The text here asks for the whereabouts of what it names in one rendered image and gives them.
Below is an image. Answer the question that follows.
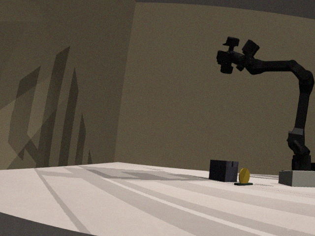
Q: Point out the gold coin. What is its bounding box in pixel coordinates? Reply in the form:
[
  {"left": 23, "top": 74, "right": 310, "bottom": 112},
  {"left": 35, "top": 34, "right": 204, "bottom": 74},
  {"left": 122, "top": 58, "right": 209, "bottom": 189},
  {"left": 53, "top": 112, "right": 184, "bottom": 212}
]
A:
[{"left": 239, "top": 168, "right": 250, "bottom": 183}]

